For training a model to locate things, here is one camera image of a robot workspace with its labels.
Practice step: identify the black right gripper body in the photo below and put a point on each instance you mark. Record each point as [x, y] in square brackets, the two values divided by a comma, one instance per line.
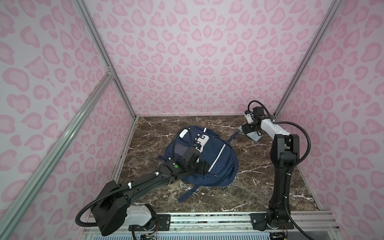
[246, 128]

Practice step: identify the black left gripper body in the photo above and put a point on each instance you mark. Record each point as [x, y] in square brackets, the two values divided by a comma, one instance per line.
[201, 168]

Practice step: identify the light blue calculator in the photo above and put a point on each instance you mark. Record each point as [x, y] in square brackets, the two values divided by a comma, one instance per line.
[253, 135]

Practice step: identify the navy blue backpack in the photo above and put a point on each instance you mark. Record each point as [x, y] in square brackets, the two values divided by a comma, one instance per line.
[221, 156]

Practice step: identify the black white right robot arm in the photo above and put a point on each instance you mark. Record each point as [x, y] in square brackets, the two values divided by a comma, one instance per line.
[285, 153]

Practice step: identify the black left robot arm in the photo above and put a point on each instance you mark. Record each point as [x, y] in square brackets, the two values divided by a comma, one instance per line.
[114, 207]

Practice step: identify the left diagonal aluminium strut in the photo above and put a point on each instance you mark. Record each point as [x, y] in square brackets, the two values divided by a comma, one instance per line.
[20, 205]

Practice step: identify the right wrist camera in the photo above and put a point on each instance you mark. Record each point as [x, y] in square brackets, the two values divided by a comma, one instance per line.
[249, 116]

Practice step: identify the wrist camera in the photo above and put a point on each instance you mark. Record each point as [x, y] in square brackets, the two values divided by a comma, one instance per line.
[201, 141]
[249, 116]

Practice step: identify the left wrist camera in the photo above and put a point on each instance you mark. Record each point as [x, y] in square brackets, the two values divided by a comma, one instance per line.
[201, 141]

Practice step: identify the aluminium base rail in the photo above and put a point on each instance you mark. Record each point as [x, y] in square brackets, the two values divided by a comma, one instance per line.
[320, 225]

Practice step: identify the right aluminium corner post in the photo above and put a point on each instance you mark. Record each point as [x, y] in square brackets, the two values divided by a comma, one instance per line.
[327, 21]

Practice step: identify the aluminium corner post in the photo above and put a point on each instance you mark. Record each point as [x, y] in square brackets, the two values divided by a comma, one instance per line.
[91, 27]
[327, 21]

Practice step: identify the left aluminium corner post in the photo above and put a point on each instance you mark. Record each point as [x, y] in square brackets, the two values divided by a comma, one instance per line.
[91, 27]

